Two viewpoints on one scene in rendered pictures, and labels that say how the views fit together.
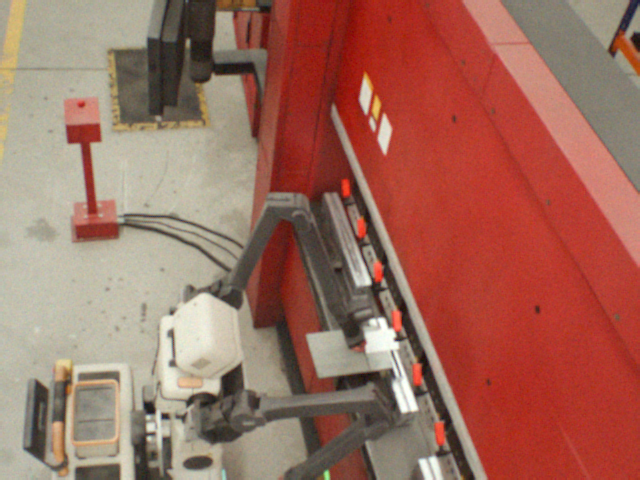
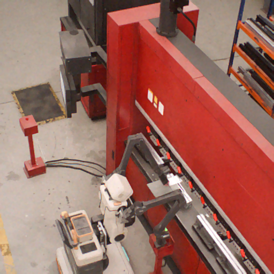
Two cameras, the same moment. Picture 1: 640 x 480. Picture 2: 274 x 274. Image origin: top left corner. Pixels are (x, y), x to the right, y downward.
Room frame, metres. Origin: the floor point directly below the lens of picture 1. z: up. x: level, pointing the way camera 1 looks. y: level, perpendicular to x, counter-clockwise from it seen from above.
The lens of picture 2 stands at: (-1.55, 0.51, 4.56)
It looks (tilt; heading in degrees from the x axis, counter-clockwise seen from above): 42 degrees down; 353
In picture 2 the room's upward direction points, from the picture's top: 4 degrees clockwise
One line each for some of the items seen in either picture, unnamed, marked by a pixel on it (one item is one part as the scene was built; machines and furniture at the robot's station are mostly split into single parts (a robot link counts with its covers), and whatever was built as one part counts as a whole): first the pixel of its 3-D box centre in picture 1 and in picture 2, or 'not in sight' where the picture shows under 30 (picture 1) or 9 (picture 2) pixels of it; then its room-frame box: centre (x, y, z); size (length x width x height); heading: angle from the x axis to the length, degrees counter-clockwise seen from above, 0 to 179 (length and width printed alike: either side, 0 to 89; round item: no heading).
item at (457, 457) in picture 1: (467, 457); (212, 206); (1.15, -0.52, 1.26); 0.15 x 0.09 x 0.17; 22
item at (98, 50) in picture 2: not in sight; (96, 60); (2.79, 0.43, 1.67); 0.40 x 0.24 x 0.07; 22
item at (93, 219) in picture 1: (88, 170); (31, 146); (2.85, 1.22, 0.41); 0.25 x 0.20 x 0.83; 112
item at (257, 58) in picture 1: (246, 82); (96, 97); (2.79, 0.43, 1.18); 0.40 x 0.24 x 0.07; 22
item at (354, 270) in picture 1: (344, 244); (149, 151); (2.20, -0.10, 0.92); 0.50 x 0.06 x 0.10; 22
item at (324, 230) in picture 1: (326, 242); (142, 151); (2.22, -0.03, 0.89); 0.30 x 0.05 x 0.03; 22
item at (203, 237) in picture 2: not in sight; (203, 236); (1.10, -0.48, 0.89); 0.30 x 0.05 x 0.03; 22
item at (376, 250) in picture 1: (383, 248); (167, 147); (1.89, -0.22, 1.26); 0.15 x 0.09 x 0.17; 22
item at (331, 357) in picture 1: (348, 351); (163, 187); (1.63, -0.17, 1.00); 0.26 x 0.18 x 0.01; 112
